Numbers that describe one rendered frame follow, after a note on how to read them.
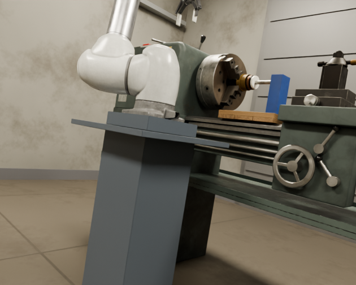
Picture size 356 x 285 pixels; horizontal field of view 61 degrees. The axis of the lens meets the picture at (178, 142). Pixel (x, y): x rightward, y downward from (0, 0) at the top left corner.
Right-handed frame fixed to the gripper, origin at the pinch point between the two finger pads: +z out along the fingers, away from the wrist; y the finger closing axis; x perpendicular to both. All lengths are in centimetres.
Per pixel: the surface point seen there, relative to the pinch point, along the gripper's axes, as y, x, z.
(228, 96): 35, 7, 43
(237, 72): 37.5, 7.7, 29.8
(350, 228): 109, -18, 87
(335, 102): 96, -11, 47
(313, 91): 83, -1, 41
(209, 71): 28.0, -3.5, 31.7
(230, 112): 48, -6, 53
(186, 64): 16.1, -9.7, 28.8
